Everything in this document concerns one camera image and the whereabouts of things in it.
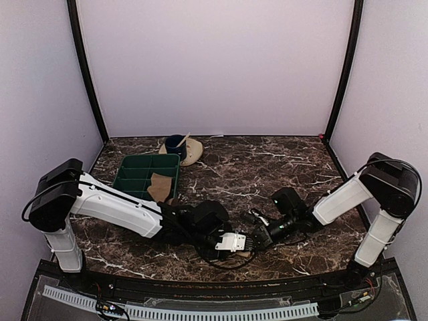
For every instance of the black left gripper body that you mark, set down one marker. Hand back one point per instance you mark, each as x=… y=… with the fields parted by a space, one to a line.
x=198 y=239

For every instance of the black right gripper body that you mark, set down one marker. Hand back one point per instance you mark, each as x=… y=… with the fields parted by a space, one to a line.
x=268 y=238

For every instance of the striped cream red sock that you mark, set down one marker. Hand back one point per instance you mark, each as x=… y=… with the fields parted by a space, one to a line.
x=245 y=254

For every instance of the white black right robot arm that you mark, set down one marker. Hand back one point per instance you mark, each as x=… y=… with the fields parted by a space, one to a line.
x=395 y=185

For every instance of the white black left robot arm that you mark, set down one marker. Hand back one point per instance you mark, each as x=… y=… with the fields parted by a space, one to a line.
x=69 y=190

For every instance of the tan brown sock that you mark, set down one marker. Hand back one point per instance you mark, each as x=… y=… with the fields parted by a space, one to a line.
x=160 y=189

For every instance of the cream ceramic saucer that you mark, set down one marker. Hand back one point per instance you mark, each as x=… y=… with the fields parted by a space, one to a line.
x=190 y=151

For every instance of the green plastic divided tray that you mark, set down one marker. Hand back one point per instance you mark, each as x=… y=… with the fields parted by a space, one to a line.
x=135 y=172

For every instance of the blue enamel mug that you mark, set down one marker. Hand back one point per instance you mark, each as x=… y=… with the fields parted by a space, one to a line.
x=170 y=145

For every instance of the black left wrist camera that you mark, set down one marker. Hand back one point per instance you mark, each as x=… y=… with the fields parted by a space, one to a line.
x=231 y=242

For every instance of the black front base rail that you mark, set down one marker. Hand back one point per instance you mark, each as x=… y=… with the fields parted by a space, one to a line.
x=325 y=288

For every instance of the white slotted cable duct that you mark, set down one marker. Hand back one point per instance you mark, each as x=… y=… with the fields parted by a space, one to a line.
x=165 y=309

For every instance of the black right corner post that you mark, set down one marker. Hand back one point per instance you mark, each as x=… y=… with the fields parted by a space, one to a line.
x=346 y=70

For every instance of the black corner post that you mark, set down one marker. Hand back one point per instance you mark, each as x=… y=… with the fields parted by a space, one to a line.
x=346 y=70
x=85 y=70

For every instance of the black left corner post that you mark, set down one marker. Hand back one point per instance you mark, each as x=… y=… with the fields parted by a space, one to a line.
x=85 y=70

